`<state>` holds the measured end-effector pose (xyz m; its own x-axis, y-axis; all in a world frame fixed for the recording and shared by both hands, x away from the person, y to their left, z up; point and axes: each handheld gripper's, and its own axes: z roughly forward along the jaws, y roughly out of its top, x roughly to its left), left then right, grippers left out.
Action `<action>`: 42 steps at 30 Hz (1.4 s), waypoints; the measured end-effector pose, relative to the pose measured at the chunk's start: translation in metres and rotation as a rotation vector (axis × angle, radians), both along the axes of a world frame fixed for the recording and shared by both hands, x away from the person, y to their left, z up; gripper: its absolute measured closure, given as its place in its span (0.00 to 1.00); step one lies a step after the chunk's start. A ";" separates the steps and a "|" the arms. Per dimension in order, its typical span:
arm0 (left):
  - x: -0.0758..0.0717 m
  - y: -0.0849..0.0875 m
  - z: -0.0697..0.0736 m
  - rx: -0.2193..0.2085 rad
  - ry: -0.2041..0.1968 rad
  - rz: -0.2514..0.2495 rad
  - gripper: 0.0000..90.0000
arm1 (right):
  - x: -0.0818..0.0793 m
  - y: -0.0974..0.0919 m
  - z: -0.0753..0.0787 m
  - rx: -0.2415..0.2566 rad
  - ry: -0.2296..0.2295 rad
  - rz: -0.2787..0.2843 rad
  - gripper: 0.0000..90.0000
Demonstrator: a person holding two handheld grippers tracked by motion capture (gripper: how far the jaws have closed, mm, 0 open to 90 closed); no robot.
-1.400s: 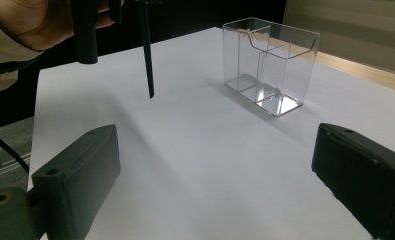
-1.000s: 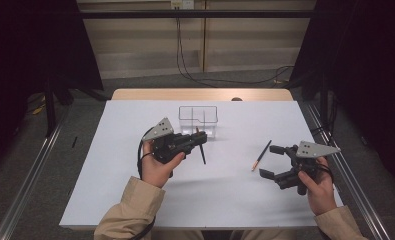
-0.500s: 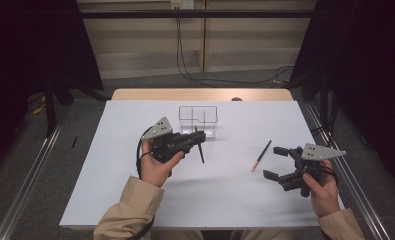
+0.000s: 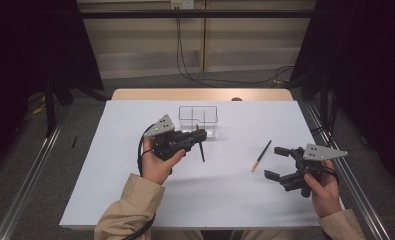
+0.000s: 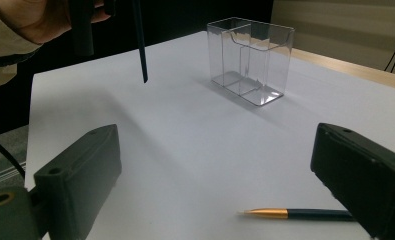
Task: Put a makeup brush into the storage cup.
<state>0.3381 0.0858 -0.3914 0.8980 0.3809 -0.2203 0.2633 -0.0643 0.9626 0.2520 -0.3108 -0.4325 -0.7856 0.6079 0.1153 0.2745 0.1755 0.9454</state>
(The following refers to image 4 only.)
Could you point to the black metal stand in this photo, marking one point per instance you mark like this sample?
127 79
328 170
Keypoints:
50 106

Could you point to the aluminium floor rail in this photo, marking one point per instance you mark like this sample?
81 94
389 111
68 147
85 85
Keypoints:
368 206
28 181

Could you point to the white table sheet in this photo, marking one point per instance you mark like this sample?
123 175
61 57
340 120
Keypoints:
218 200

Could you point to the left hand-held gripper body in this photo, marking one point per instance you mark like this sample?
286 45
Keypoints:
168 143

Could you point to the white wall socket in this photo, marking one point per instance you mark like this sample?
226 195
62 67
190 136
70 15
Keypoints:
182 4

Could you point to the person's left hand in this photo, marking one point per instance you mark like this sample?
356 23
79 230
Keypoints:
156 168

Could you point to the black pencil with orange end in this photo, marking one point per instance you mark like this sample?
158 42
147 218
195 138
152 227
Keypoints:
261 155
202 153

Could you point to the black curtain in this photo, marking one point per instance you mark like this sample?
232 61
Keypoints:
368 66
25 50

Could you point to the yellow floor object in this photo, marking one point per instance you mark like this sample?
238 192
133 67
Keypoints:
38 109

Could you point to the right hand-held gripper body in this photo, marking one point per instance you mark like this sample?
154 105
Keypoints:
301 176

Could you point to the clear plastic organizer box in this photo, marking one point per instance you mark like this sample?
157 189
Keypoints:
210 115

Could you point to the wooden table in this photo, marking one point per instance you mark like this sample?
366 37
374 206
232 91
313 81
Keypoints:
185 94

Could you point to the small black floor object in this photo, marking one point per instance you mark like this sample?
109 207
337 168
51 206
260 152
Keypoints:
74 142

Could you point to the person's right leg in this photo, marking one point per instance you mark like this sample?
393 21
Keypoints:
275 235

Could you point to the person's right hand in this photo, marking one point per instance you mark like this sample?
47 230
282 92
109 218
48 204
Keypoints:
328 196

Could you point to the black horizontal bar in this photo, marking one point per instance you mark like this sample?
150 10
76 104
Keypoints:
235 14

